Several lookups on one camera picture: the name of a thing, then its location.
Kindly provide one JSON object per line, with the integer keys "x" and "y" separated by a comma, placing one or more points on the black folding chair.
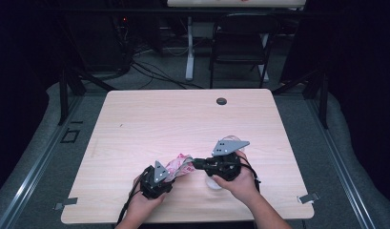
{"x": 243, "y": 24}

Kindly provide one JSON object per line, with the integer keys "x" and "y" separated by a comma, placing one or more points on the aluminium floor rail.
{"x": 33, "y": 178}
{"x": 342, "y": 165}

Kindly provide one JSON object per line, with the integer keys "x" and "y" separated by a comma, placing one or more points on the white-legged wooden table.
{"x": 235, "y": 3}

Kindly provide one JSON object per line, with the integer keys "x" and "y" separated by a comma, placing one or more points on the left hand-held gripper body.
{"x": 153, "y": 187}

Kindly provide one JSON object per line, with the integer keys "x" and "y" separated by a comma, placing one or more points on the person's right hand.
{"x": 243, "y": 187}

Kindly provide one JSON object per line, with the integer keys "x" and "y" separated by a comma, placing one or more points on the black metal stand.
{"x": 64, "y": 95}
{"x": 323, "y": 98}

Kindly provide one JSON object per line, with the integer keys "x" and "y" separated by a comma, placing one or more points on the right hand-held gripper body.
{"x": 226, "y": 167}

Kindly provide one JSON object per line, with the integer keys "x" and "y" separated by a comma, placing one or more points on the clear red-printed seasoning bag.
{"x": 180, "y": 165}

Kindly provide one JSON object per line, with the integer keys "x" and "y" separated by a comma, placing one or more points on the grey metal table clip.
{"x": 308, "y": 197}
{"x": 67, "y": 202}

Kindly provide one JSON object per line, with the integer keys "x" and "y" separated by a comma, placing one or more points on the white round jar lid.
{"x": 211, "y": 185}

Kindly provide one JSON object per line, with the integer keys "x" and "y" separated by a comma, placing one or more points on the person's left hand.
{"x": 145, "y": 205}

